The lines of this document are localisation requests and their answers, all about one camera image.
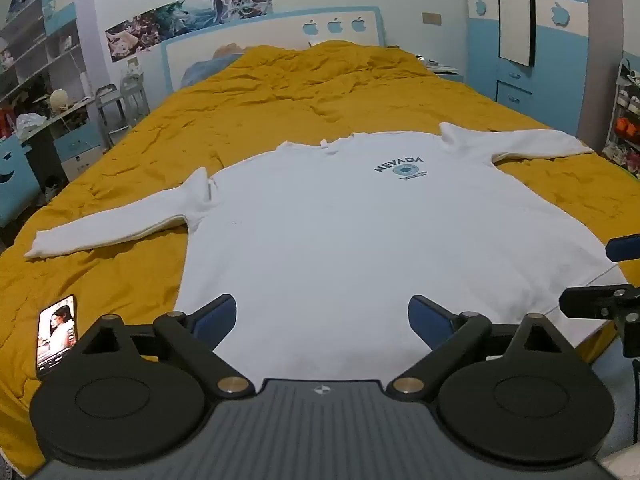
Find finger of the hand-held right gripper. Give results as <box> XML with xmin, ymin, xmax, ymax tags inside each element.
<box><xmin>559</xmin><ymin>284</ymin><xmax>640</xmax><ymax>319</ymax></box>
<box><xmin>605</xmin><ymin>233</ymin><xmax>640</xmax><ymax>262</ymax></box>

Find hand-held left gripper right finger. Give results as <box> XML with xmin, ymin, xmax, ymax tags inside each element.
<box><xmin>391</xmin><ymin>294</ymin><xmax>568</xmax><ymax>395</ymax></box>

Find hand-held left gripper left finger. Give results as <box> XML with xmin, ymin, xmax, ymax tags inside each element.
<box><xmin>75</xmin><ymin>294</ymin><xmax>256</xmax><ymax>396</ymax></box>

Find white printed sweatshirt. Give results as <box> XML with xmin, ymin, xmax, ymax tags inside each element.
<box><xmin>24</xmin><ymin>122</ymin><xmax>630</xmax><ymax>380</ymax></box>

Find shoe rack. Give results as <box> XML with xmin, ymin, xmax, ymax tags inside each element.
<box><xmin>602</xmin><ymin>57</ymin><xmax>640</xmax><ymax>179</ymax></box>

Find smartphone with lit screen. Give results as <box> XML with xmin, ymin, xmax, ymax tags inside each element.
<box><xmin>35</xmin><ymin>294</ymin><xmax>78</xmax><ymax>381</ymax></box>

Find blue and white wardrobe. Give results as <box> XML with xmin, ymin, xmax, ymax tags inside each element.
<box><xmin>462</xmin><ymin>0</ymin><xmax>626</xmax><ymax>142</ymax></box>

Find white shoes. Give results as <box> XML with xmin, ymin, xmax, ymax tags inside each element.
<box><xmin>42</xmin><ymin>177</ymin><xmax>69</xmax><ymax>202</ymax></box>

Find blue and white drawer cabinet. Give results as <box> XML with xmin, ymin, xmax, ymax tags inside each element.
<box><xmin>52</xmin><ymin>127</ymin><xmax>104</xmax><ymax>182</ymax></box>

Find yellow bedspread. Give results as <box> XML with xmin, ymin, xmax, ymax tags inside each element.
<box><xmin>0</xmin><ymin>40</ymin><xmax>640</xmax><ymax>477</ymax></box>

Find grey chair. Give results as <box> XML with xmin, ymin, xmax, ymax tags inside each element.
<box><xmin>95</xmin><ymin>67</ymin><xmax>152</xmax><ymax>147</ymax></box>

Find cluttered desk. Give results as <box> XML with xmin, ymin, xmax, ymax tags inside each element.
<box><xmin>0</xmin><ymin>95</ymin><xmax>103</xmax><ymax>188</ymax></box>

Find blue smiley face chair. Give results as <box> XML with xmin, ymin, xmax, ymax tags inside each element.
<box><xmin>0</xmin><ymin>137</ymin><xmax>42</xmax><ymax>227</ymax></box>

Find blue pillow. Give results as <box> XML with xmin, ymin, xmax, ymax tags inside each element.
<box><xmin>180</xmin><ymin>42</ymin><xmax>251</xmax><ymax>90</ymax></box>

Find wardrobe mirror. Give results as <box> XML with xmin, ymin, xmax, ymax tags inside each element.
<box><xmin>495</xmin><ymin>0</ymin><xmax>537</xmax><ymax>67</ymax></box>

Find white plastic bag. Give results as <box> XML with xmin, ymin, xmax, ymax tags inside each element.
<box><xmin>15</xmin><ymin>112</ymin><xmax>49</xmax><ymax>136</ymax></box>

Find blue and white headboard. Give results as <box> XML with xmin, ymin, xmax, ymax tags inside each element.
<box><xmin>160</xmin><ymin>6</ymin><xmax>387</xmax><ymax>93</ymax></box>

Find white wall shelf unit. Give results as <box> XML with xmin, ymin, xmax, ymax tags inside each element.
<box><xmin>0</xmin><ymin>0</ymin><xmax>96</xmax><ymax>106</ymax></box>

